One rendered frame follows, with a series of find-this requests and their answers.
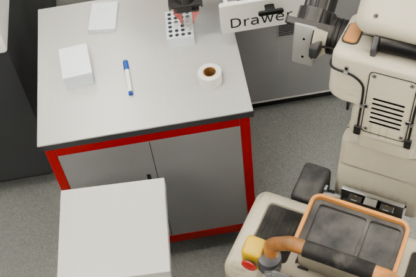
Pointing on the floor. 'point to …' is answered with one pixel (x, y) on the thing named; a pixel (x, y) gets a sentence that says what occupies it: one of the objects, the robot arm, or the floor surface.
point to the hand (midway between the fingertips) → (187, 20)
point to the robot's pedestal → (115, 230)
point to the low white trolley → (150, 110)
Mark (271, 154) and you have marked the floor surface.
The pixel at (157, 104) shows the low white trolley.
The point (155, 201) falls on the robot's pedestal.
